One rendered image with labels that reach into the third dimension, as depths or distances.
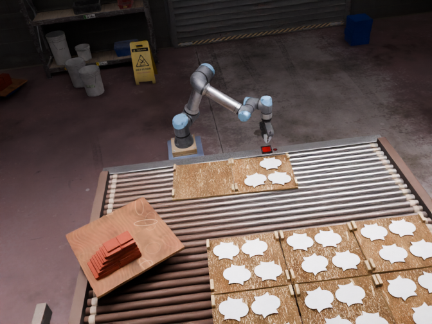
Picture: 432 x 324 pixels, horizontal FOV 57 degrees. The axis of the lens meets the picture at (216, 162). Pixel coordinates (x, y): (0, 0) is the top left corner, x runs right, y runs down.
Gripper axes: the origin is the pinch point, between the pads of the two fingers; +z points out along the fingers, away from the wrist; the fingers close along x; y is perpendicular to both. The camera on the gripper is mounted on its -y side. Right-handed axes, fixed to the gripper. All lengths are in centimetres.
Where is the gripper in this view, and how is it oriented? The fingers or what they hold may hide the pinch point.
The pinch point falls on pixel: (267, 142)
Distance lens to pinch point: 287.7
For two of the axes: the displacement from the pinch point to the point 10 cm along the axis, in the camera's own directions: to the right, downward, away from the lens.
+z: 0.8, 7.8, 6.3
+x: -9.7, 2.1, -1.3
